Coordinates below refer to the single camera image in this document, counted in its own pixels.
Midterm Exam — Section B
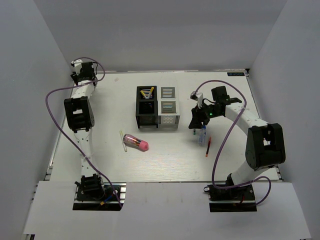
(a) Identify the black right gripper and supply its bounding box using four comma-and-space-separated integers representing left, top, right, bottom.
189, 101, 223, 129

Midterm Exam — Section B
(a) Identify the pale green capped white marker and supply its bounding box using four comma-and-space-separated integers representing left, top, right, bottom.
119, 130, 128, 152

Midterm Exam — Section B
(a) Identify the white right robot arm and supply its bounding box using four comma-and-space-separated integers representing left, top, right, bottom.
188, 86, 286, 200

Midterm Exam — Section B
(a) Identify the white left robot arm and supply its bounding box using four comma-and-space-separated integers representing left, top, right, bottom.
64, 59, 106, 200

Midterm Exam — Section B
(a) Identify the clear spray bottle blue cap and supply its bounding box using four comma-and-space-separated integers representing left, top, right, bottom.
198, 125, 207, 146

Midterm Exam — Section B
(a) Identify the white slotted organizer box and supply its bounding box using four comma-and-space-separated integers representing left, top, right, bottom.
157, 86, 180, 129

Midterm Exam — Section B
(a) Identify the red orange pen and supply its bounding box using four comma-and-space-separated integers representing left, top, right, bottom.
205, 136, 212, 158

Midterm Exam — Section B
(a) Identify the black slotted organizer box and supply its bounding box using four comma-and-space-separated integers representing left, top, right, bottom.
135, 85, 159, 128

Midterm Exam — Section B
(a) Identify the right XDOF logo sticker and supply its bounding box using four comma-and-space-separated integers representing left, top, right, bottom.
227, 72, 245, 77

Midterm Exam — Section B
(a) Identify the pink marker set bottle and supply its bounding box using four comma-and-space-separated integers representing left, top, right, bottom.
124, 134, 149, 152

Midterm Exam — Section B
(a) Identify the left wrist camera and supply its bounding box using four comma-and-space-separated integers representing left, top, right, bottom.
70, 59, 83, 68

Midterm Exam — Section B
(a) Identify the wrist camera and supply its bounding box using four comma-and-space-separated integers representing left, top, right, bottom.
190, 91, 204, 109
70, 59, 83, 68

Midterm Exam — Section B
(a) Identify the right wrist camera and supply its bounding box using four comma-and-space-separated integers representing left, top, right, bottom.
190, 91, 204, 109

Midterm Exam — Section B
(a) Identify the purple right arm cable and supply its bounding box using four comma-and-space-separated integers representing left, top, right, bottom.
194, 79, 272, 206

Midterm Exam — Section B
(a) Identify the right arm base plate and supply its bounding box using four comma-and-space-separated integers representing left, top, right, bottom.
203, 184, 257, 213

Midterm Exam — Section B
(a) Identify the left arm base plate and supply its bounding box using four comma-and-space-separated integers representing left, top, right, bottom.
72, 182, 127, 212

